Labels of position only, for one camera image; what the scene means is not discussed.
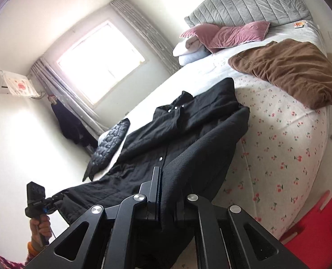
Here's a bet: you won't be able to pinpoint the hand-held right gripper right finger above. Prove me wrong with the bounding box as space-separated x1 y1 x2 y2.
176 193 309 269

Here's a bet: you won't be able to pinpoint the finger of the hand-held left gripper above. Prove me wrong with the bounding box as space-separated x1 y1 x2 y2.
48 192 67 210

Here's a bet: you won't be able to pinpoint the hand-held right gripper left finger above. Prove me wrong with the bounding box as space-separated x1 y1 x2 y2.
24 167 163 269

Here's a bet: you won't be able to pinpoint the black long padded coat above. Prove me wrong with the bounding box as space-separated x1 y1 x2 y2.
55 77 251 269

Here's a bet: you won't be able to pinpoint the person's left hand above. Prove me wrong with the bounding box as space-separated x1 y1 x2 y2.
29 217 53 247

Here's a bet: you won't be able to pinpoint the black quilted shiny jacket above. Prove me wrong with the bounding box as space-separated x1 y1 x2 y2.
82 118 131 182

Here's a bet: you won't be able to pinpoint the person's patterned maroon clothing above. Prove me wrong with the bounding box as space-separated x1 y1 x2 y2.
0 254 26 269

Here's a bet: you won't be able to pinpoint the dark hanging garment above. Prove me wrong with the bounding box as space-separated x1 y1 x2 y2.
51 101 99 150

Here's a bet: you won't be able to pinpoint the grey patterned curtain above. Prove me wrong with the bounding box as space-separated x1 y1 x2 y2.
110 0 182 75
31 57 111 135

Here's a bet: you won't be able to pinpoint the bed with cherry-print sheet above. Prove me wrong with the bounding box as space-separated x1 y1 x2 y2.
99 20 331 243

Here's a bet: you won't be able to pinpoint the red foam puzzle mat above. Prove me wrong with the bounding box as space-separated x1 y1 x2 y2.
281 190 332 269

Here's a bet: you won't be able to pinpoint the window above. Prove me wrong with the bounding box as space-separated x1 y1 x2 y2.
56 20 150 105

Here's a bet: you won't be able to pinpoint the white pillows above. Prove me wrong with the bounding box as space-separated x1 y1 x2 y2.
173 35 208 58

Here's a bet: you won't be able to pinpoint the pink velvet pillow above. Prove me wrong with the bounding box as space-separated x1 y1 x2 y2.
179 24 226 54
208 21 271 54

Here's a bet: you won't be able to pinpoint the brown blanket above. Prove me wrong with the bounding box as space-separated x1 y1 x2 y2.
228 39 332 110

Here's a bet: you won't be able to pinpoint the grey padded headboard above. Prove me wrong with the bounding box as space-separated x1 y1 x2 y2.
184 0 314 30

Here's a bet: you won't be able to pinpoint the white wall air conditioner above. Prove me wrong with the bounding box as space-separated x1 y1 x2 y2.
0 69 41 99

